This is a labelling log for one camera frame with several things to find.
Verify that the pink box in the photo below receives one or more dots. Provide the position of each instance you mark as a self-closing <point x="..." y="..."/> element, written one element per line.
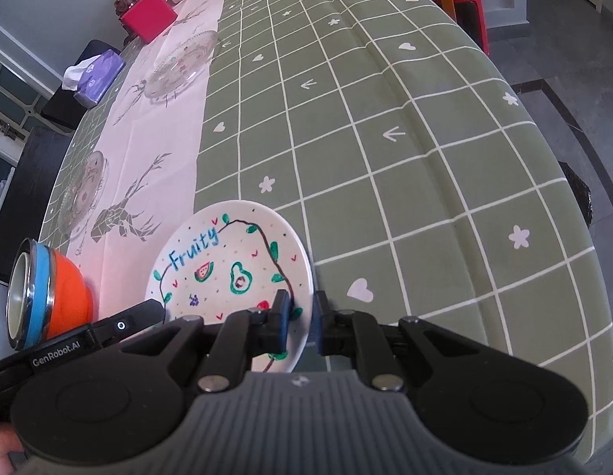
<point x="148" y="17"/>

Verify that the glass panel door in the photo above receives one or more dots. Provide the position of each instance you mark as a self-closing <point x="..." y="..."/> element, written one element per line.
<point x="14" y="94"/>

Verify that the green checked tablecloth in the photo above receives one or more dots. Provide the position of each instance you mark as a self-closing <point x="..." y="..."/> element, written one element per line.
<point x="385" y="183"/>

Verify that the white deer print table runner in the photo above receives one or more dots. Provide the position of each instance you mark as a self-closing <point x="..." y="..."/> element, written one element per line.
<point x="153" y="123"/>

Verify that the brown jug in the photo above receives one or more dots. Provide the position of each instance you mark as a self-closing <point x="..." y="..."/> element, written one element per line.
<point x="123" y="7"/>

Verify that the clear glass plate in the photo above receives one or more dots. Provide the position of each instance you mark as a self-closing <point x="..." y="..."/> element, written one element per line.
<point x="180" y="67"/>
<point x="83" y="193"/>

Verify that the red plastic stool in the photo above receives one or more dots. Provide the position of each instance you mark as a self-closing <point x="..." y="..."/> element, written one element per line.
<point x="472" y="10"/>

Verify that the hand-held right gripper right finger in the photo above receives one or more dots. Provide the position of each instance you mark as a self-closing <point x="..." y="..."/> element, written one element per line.
<point x="317" y="321"/>

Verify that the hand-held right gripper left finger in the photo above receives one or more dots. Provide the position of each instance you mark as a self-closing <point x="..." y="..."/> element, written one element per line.
<point x="285" y="314"/>

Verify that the orange steel bowl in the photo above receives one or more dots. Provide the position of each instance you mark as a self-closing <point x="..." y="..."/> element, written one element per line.
<point x="71" y="292"/>

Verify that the blue steel bowl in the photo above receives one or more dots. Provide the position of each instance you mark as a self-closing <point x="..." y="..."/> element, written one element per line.
<point x="39" y="297"/>

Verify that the purple tissue pack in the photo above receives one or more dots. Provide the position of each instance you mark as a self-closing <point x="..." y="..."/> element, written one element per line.
<point x="101" y="76"/>

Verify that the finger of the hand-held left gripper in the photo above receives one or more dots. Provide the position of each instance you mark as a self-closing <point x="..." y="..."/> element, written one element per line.
<point x="133" y="319"/>

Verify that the white fruit print plate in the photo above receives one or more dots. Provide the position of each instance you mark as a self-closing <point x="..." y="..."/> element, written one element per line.
<point x="227" y="257"/>

